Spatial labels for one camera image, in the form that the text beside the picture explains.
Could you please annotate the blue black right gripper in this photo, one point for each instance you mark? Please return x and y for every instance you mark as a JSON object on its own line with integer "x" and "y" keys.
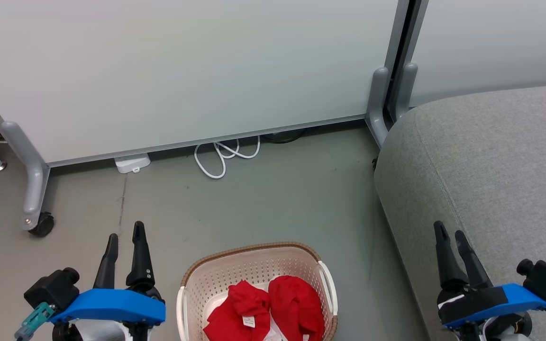
{"x": 486, "y": 303}

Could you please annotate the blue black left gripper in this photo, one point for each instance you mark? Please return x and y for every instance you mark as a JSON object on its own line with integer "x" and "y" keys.
{"x": 112, "y": 305}

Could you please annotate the red and white shirt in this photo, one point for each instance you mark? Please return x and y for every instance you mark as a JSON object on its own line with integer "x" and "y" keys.
{"x": 292, "y": 303}

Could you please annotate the grey fabric sofa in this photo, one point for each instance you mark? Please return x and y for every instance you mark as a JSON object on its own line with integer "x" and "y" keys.
{"x": 491, "y": 166}

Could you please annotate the black caster wheel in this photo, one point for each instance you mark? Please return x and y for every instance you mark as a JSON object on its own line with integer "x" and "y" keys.
{"x": 43, "y": 225}
{"x": 375, "y": 163}

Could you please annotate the white power adapter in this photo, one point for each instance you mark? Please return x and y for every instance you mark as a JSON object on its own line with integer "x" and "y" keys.
{"x": 132, "y": 162}

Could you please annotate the long grey partition foot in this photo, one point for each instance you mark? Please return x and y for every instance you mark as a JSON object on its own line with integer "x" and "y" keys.
{"x": 33, "y": 180}

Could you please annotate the cream perforated laundry basket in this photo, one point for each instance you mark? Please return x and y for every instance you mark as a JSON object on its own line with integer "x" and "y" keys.
{"x": 254, "y": 265}

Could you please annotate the short grey partition foot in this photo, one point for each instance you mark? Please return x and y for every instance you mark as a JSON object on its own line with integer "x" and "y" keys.
{"x": 376, "y": 104}
{"x": 406, "y": 85}

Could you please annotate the large white partition panel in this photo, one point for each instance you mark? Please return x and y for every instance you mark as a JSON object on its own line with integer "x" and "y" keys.
{"x": 183, "y": 71}

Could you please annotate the narrow white partition panel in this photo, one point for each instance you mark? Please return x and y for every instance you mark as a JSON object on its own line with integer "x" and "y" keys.
{"x": 491, "y": 42}

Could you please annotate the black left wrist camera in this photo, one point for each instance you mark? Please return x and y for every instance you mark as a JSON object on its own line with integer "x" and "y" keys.
{"x": 52, "y": 289}

